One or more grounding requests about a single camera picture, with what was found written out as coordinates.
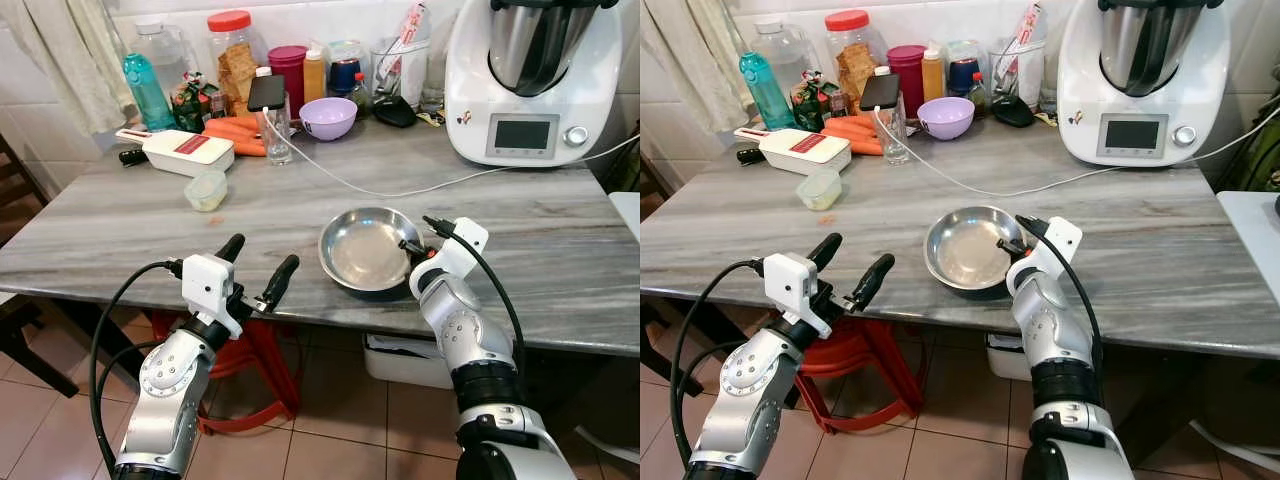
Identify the orange carrot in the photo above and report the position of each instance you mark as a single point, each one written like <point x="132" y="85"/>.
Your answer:
<point x="852" y="127"/>
<point x="235" y="128"/>
<point x="858" y="146"/>
<point x="240" y="147"/>

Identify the steel bowl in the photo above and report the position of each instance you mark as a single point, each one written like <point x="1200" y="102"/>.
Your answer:
<point x="962" y="250"/>
<point x="360" y="250"/>

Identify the red plastic stool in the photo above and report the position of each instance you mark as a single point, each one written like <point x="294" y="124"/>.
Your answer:
<point x="255" y="380"/>
<point x="880" y="385"/>

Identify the dark wooden chair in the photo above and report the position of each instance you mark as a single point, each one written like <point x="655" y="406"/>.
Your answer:
<point x="20" y="330"/>

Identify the maroon canister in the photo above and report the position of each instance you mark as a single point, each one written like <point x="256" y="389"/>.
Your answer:
<point x="290" y="70"/>
<point x="908" y="70"/>

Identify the beige curtain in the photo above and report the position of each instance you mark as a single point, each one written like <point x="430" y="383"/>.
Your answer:
<point x="60" y="50"/>
<point x="690" y="50"/>

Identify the teal water bottle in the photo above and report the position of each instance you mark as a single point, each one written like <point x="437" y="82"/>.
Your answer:
<point x="148" y="95"/>
<point x="766" y="95"/>

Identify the white plastic box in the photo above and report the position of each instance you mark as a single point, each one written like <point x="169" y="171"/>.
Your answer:
<point x="1005" y="358"/>
<point x="400" y="362"/>

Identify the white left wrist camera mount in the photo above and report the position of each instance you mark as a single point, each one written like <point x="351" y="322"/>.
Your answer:
<point x="207" y="285"/>
<point x="792" y="288"/>

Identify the large clear plastic jar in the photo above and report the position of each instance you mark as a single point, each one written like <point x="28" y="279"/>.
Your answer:
<point x="165" y="50"/>
<point x="782" y="50"/>

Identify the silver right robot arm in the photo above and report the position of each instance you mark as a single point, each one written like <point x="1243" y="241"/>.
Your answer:
<point x="480" y="360"/>
<point x="1065" y="370"/>

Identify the purple plastic bowl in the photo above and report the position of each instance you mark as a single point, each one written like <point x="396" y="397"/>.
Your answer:
<point x="327" y="118"/>
<point x="946" y="118"/>

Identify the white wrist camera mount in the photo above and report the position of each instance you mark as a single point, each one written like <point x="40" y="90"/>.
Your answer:
<point x="207" y="285"/>
<point x="792" y="288"/>
<point x="1058" y="248"/>
<point x="462" y="250"/>

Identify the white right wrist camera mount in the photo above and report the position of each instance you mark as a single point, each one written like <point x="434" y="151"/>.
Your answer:
<point x="462" y="250"/>
<point x="1058" y="248"/>

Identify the dark green bag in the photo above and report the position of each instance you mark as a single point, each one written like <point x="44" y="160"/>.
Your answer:
<point x="628" y="165"/>
<point x="1255" y="150"/>

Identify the white kitchen cooking machine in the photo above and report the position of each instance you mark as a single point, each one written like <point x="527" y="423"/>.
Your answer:
<point x="540" y="90"/>
<point x="1150" y="90"/>

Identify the clear drinking glass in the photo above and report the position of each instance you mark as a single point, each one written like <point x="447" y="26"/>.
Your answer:
<point x="277" y="140"/>
<point x="894" y="140"/>

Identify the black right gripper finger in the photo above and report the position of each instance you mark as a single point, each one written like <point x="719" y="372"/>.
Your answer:
<point x="410" y="246"/>
<point x="1008" y="246"/>

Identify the orange bottle white cap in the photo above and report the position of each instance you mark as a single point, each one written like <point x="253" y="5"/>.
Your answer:
<point x="314" y="78"/>
<point x="933" y="78"/>

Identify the black rounded object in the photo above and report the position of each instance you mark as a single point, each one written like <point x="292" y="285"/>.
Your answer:
<point x="395" y="112"/>
<point x="1014" y="112"/>

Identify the black smartphone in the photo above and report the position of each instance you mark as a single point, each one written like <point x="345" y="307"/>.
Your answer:
<point x="879" y="91"/>
<point x="266" y="92"/>

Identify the red lid snack jar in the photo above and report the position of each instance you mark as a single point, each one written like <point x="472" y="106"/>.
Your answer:
<point x="233" y="60"/>
<point x="851" y="60"/>

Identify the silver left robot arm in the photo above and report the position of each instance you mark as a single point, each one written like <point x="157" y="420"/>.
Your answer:
<point x="170" y="400"/>
<point x="745" y="400"/>

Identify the blue lidded jar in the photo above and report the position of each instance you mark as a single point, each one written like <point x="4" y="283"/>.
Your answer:
<point x="965" y="72"/>
<point x="346" y="72"/>

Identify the small dark sauce bottle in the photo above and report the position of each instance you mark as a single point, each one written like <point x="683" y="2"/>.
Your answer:
<point x="979" y="98"/>
<point x="360" y="98"/>

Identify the white mandoline slicer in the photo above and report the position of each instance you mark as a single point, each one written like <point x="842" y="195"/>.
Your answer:
<point x="803" y="149"/>
<point x="185" y="150"/>

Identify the clear glass jar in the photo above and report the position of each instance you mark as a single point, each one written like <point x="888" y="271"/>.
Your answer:
<point x="1022" y="65"/>
<point x="405" y="65"/>

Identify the white side table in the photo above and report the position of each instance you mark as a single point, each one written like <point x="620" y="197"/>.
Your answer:
<point x="627" y="212"/>
<point x="1250" y="240"/>

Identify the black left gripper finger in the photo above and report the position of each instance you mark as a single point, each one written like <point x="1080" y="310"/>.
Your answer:
<point x="826" y="250"/>
<point x="873" y="278"/>
<point x="283" y="278"/>
<point x="233" y="247"/>

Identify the green snack packet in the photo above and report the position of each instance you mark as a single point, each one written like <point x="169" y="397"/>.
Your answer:
<point x="815" y="105"/>
<point x="195" y="105"/>

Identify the small clear plastic container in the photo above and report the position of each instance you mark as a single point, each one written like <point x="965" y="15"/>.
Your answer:
<point x="206" y="191"/>
<point x="819" y="189"/>

